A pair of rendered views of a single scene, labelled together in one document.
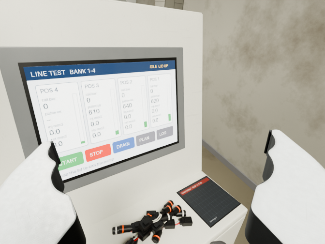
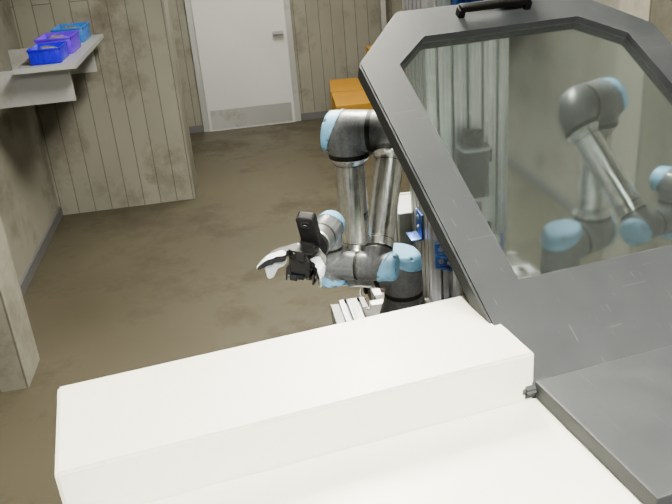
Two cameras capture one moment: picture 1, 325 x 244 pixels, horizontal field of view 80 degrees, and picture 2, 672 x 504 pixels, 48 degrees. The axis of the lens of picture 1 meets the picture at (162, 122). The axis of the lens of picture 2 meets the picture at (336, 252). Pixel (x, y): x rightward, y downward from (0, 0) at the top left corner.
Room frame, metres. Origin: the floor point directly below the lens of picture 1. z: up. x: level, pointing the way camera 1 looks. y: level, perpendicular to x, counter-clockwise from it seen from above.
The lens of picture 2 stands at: (1.50, 0.70, 2.18)
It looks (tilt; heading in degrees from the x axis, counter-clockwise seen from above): 24 degrees down; 203
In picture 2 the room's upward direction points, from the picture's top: 5 degrees counter-clockwise
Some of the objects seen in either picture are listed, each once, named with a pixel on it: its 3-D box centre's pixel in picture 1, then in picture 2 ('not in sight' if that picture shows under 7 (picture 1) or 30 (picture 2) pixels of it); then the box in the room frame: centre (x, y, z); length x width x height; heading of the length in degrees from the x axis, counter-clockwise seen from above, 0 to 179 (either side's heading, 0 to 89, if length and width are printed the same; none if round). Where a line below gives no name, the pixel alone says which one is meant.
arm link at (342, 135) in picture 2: not in sight; (353, 201); (-0.45, -0.04, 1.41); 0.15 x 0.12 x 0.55; 94
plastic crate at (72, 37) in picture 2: not in sight; (58, 43); (-2.71, -2.93, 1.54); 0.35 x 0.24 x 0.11; 30
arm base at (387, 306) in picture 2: not in sight; (403, 303); (-0.46, 0.09, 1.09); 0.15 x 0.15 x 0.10
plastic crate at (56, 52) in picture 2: not in sight; (48, 53); (-2.38, -2.74, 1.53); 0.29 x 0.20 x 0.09; 30
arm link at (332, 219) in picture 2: not in sight; (326, 230); (-0.18, -0.02, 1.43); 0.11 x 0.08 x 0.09; 4
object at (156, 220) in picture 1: (154, 223); not in sight; (0.36, -0.01, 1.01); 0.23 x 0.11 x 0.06; 128
